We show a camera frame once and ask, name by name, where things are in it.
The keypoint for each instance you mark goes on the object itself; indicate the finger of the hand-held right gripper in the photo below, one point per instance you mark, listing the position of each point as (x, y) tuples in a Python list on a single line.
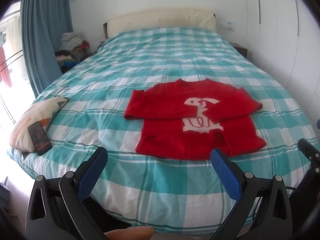
[(308, 150)]

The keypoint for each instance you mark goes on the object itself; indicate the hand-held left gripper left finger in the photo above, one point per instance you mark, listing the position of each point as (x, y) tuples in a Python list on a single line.
[(91, 175)]

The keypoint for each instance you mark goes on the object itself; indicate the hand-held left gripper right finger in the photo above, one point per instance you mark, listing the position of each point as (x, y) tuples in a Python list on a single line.
[(226, 175)]

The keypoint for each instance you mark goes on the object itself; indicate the red sweater with white print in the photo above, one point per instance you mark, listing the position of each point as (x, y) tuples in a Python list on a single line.
[(162, 110)]

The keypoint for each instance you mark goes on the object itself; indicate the pile of mixed clothes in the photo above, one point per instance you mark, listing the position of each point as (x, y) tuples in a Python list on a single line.
[(71, 41)]

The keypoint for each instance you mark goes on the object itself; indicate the person's left hand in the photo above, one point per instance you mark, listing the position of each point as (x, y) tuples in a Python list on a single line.
[(130, 233)]

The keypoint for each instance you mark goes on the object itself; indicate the black smartphone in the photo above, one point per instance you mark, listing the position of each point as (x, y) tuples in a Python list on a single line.
[(38, 137)]

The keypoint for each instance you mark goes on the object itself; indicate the cream patterned pillow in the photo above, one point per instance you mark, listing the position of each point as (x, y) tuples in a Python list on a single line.
[(32, 112)]

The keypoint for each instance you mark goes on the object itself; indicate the dark wooden nightstand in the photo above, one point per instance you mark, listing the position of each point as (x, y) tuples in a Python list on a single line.
[(241, 48)]

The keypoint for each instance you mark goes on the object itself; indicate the white wardrobe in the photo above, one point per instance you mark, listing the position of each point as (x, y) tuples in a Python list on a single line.
[(275, 30)]

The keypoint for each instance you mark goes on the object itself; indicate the teal plaid bed blanket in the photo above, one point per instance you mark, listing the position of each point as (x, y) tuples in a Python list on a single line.
[(150, 62)]

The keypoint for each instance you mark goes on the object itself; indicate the red hanging garment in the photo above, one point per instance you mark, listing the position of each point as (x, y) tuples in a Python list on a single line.
[(5, 70)]

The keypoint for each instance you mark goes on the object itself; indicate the blue curtain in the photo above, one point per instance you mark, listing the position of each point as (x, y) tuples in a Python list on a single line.
[(40, 30)]

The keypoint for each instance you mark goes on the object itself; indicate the white wall socket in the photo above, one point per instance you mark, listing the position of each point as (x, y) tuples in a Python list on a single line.
[(227, 25)]

